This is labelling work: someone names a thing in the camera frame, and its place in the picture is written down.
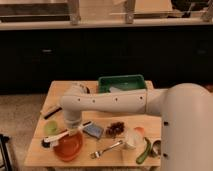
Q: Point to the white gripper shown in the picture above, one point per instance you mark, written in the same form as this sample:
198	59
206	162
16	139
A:
72	125

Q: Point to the white dish brush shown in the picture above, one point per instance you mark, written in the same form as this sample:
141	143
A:
46	142

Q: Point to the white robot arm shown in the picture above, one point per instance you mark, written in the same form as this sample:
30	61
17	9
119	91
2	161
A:
187	119

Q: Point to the red bowl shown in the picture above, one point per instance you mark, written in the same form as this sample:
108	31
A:
69	147

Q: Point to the blue sponge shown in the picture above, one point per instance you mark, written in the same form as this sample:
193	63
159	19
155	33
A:
94	130

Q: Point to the small green cup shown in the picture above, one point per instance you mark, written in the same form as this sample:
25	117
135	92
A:
51	128

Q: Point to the wooden table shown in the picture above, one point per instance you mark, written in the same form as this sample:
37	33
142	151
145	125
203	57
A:
129	107

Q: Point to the silver fork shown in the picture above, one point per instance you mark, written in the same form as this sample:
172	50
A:
99	153

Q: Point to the brown pine cone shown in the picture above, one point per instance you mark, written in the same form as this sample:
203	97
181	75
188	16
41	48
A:
115	129

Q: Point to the green plastic bin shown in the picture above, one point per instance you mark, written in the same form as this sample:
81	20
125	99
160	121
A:
123	82

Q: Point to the white cup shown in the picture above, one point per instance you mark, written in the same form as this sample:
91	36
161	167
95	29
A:
134	137

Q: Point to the black cabinet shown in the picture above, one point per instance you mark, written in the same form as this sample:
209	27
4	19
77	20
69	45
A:
31	59

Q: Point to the green cucumber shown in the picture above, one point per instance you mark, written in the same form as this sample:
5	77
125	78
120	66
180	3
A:
142	157

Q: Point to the silver measuring cup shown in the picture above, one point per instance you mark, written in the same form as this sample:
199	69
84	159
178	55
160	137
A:
156	149

